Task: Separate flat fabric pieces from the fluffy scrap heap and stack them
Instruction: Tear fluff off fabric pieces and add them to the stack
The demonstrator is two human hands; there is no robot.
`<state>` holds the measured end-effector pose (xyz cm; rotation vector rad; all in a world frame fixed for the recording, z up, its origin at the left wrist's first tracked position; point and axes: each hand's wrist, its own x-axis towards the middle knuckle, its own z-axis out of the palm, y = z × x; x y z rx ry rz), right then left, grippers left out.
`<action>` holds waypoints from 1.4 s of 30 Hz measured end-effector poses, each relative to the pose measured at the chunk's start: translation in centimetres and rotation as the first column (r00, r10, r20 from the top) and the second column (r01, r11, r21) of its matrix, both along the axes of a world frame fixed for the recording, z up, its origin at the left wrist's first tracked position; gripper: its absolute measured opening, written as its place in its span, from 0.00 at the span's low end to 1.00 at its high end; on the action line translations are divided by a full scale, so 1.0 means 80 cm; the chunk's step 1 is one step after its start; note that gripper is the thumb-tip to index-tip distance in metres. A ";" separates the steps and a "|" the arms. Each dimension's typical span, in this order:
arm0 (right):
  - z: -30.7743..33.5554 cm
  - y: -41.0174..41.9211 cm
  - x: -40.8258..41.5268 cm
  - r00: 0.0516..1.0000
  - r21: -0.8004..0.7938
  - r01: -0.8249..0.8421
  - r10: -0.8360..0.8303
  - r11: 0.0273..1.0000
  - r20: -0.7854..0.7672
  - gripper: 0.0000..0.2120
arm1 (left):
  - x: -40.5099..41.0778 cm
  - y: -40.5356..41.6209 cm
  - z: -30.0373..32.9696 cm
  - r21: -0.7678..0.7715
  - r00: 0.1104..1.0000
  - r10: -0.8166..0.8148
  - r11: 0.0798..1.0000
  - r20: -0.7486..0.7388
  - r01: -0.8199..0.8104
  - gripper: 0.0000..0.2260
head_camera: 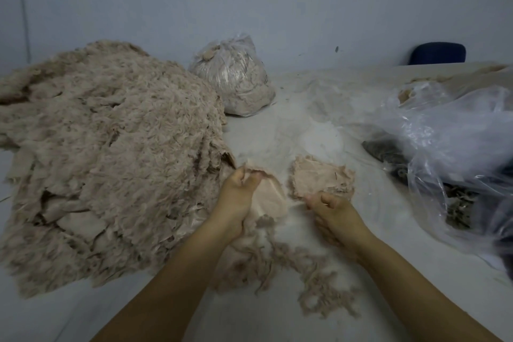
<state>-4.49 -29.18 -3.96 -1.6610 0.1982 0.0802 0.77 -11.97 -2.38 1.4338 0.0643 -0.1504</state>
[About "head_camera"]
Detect person's left hand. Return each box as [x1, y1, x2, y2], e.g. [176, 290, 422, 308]
[208, 165, 266, 244]

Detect person's right hand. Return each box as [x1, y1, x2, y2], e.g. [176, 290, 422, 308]
[304, 190, 375, 257]

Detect beige fabric piece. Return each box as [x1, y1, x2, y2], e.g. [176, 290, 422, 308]
[240, 163, 292, 224]

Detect stack of sorted beige pieces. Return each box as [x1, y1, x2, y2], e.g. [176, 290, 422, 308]
[287, 153, 357, 201]

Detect large pile beige fabric scraps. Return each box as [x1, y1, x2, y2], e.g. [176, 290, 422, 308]
[0, 40, 238, 299]

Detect person's right forearm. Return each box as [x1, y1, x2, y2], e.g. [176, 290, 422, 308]
[353, 234, 502, 342]

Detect person's left forearm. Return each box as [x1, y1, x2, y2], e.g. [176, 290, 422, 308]
[92, 224, 242, 342]

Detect beige fur pile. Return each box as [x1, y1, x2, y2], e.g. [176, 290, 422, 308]
[398, 64, 511, 106]

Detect beige frayed thread scraps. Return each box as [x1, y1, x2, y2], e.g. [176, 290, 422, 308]
[212, 213, 363, 320]

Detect clear bag of beige scraps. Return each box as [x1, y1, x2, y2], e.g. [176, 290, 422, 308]
[190, 33, 277, 118]

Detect large clear plastic bag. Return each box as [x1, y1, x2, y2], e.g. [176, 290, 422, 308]
[375, 80, 513, 275]

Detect blue chair back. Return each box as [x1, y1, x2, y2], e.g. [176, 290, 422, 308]
[409, 41, 468, 66]

